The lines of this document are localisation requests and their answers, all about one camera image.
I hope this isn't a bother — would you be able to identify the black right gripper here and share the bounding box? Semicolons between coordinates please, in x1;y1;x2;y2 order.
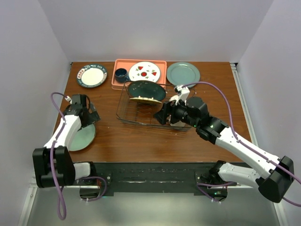
153;96;199;128

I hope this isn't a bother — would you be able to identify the mint green flower plate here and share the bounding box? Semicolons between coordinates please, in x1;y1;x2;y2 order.
68;124;96;152

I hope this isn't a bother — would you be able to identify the yellow woven round coaster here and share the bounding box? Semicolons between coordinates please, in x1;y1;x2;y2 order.
129;96;162;105

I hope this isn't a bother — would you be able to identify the white bowl blue striped outside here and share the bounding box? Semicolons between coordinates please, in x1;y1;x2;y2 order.
169;95;180;105

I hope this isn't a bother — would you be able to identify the black wire dish rack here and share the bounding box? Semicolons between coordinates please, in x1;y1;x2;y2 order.
116;81;191;131

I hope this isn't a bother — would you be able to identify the dark teal speckled plate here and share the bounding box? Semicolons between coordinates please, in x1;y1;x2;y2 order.
127;81;166;101

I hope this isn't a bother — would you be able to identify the cream white mug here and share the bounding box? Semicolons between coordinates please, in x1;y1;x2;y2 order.
167;116;186;127

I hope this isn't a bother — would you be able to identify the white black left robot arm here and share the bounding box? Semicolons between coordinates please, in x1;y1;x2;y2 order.
32;94;100;188

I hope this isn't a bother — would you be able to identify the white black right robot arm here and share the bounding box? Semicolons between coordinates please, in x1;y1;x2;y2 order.
154;97;294;203

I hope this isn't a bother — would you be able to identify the white plate dark patterned rim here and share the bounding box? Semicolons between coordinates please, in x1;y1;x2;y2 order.
76;64;108;89

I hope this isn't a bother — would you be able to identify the grey green round plate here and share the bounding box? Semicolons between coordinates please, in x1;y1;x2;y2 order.
166;62;201;87

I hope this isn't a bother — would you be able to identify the white watermelon pattern plate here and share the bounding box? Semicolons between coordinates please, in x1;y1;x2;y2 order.
128;61;161;82

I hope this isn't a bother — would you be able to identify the dark blue mug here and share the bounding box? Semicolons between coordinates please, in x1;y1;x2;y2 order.
114;68;130;83

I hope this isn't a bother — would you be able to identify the salmon pink plastic tray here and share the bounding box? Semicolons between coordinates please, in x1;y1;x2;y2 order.
111;59;167;90

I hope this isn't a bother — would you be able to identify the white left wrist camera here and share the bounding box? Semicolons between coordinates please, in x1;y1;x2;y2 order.
64;96;71;102

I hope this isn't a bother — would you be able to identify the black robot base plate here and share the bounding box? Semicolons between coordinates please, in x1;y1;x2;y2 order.
78;162;230;199

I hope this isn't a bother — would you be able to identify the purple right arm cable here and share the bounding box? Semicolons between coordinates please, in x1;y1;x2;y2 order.
175;81;301;208

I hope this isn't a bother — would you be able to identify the aluminium frame rail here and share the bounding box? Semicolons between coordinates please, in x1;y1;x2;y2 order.
17;62;289;226

